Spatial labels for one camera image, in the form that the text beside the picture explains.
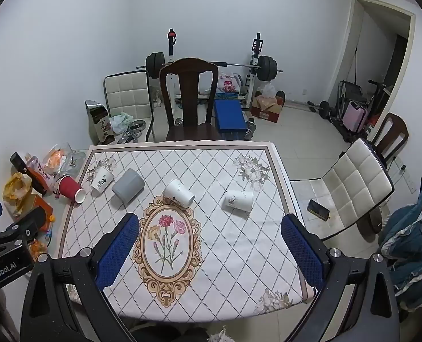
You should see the white paper cup black print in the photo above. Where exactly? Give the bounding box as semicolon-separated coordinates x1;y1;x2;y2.
91;168;115;197

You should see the cardboard box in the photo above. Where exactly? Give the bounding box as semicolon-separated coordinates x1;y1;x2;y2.
251;91;286;123

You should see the yellow plastic bag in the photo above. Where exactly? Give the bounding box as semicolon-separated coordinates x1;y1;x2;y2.
2;173;31;218

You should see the small barbell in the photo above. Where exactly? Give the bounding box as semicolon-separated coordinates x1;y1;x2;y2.
286;100;331;119

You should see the red and white plastic bag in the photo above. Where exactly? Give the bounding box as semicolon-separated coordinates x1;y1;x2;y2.
216;73;244;95

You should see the black rectangular box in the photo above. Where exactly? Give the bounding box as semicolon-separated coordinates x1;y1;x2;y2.
11;152;48;196

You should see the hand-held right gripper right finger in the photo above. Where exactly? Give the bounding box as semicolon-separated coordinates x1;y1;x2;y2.
280;214;400;342

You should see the black folding cart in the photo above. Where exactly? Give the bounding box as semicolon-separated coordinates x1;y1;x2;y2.
334;80;386;139

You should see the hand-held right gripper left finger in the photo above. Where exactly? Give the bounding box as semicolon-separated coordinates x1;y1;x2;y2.
20;213;140;342

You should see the red printed packet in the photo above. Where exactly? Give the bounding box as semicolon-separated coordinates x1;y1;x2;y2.
26;156;60;196

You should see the clear plastic bag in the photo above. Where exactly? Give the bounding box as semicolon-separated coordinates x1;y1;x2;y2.
59;142;87;177

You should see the white power strip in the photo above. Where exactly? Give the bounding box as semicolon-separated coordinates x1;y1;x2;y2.
393;158;415;191

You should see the floral printed tablecloth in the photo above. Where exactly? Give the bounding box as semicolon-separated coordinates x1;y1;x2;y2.
52;142;317;323

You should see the orange box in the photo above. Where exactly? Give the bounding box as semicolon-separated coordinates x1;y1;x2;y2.
19;194;55;229

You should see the white cup floral print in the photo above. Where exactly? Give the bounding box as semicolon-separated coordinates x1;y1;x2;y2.
222;190;254;216

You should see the black smartphone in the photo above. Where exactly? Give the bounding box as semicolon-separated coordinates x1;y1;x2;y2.
307;199;331;219

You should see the red paper cup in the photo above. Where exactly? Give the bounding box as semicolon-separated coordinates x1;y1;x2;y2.
58;175;87;204

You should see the white padded chair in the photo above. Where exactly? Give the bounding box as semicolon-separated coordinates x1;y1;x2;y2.
290;138;395;241
103;71;155;143

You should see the white squat rack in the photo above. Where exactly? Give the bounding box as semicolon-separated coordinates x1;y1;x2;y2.
153;28;265;111

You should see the pink suitcase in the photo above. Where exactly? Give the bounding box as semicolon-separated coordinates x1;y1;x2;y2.
342;100;369;134

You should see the metal bowl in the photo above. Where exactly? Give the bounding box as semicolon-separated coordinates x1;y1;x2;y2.
120;119;147;143

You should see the dark wooden chair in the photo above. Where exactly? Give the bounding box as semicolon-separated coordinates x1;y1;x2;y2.
159;58;222;142
370;112;409;166

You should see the pale green plastic bag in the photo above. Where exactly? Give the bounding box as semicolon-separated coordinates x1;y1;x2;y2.
110;112;135;134

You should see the brown paper bag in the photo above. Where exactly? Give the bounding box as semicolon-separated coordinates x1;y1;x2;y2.
85;100;115;145

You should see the grey cup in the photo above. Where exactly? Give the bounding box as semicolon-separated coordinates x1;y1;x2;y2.
111;168;146;203

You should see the blue clothes pile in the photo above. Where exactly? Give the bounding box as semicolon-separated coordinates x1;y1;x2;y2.
378;174;422;310

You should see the black barbell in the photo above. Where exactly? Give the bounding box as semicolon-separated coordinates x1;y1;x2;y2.
136;53;285;81

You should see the orange snack bag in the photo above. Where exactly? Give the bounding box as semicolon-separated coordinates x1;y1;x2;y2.
42;144;72;177

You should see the white cup black mark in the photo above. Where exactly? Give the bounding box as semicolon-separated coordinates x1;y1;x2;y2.
163;179;195;208

